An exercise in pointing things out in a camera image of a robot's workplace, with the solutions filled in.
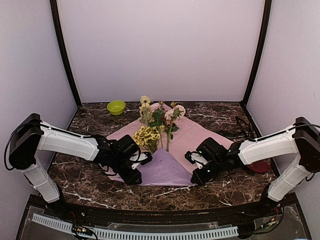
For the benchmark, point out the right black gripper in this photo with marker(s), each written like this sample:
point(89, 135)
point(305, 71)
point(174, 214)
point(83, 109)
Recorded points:
point(202, 180)

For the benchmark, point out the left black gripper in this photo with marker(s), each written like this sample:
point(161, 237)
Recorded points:
point(135, 176)

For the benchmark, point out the pink carnation stem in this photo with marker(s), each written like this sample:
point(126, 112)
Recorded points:
point(172, 117)

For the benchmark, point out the pale yellow flower stem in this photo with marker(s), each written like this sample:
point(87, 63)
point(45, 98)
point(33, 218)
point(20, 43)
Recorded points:
point(145, 110)

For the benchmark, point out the small yellow flower bunch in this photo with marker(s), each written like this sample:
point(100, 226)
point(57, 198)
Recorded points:
point(147, 138)

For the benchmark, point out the pink rose stem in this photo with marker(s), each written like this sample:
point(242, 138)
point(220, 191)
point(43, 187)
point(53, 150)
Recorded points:
point(158, 113)

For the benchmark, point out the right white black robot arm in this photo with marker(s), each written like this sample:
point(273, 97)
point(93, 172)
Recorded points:
point(302, 138)

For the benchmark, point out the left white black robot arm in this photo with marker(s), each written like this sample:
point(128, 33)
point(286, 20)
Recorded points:
point(34, 135)

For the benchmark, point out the red floral pouch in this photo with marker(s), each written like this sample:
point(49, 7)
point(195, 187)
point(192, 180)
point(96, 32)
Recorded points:
point(260, 166)

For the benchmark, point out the green plastic bowl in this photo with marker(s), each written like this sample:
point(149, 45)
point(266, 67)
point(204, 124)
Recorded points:
point(116, 107)

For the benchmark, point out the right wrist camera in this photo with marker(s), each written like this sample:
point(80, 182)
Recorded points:
point(195, 158)

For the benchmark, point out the black front rail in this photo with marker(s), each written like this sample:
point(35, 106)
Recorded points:
point(241, 215)

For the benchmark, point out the white slotted cable duct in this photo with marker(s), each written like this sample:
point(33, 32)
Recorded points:
point(135, 232)

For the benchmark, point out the left black frame post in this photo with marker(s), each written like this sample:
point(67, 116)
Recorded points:
point(63, 52)

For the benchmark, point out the black frame post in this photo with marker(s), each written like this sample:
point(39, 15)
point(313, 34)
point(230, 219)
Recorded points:
point(63, 52)
point(258, 53)

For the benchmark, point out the right black frame post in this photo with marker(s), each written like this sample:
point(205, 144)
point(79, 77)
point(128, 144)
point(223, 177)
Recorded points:
point(258, 53)

